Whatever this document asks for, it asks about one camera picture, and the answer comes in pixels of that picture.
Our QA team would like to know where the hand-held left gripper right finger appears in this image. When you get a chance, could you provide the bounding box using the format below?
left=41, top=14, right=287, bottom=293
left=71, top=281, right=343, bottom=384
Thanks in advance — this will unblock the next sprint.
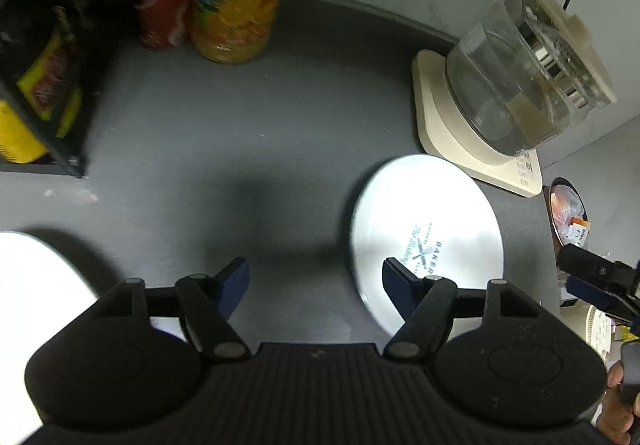
left=382, top=258, right=546, bottom=362

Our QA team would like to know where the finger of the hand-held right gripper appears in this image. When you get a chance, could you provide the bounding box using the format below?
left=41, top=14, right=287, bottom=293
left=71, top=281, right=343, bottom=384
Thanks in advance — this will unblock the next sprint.
left=557, top=244, right=640, bottom=300
left=566, top=276, right=640, bottom=327

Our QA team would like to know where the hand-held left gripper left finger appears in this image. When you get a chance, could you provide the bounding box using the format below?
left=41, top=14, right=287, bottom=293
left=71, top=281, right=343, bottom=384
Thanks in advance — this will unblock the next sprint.
left=92, top=256, right=252, bottom=362

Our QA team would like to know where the small white deep plate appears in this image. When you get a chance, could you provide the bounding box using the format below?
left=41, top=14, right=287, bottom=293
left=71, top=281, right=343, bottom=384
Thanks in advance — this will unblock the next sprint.
left=348, top=154, right=505, bottom=342

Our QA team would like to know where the large white deep plate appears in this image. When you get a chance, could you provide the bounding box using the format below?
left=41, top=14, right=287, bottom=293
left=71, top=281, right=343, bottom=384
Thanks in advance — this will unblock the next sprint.
left=0, top=231, right=102, bottom=445

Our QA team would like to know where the person's right hand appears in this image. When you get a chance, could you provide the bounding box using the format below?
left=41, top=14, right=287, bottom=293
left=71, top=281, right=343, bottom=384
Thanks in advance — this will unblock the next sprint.
left=596, top=364, right=640, bottom=445

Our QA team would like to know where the white kitchen appliance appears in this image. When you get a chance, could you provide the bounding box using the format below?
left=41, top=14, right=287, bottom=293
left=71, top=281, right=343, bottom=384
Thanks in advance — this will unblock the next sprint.
left=581, top=304, right=615, bottom=362

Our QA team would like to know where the small dish with packets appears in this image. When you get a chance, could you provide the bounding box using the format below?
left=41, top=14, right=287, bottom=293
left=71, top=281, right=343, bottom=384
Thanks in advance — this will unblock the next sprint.
left=547, top=178, right=592, bottom=257

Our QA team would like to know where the cream kettle base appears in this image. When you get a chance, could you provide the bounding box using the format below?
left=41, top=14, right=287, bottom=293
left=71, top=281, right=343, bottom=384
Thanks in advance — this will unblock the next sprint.
left=411, top=49, right=544, bottom=198

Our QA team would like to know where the glass electric kettle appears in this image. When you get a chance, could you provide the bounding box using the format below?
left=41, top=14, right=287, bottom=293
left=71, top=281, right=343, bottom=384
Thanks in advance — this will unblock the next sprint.
left=444, top=0, right=619, bottom=156

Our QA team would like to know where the black shelf rack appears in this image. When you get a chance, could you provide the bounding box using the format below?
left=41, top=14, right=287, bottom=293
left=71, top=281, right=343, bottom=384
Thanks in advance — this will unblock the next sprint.
left=0, top=0, right=103, bottom=180

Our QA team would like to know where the red drink can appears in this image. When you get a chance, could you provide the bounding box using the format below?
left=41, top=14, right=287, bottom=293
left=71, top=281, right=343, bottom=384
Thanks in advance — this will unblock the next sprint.
left=128, top=0, right=197, bottom=51

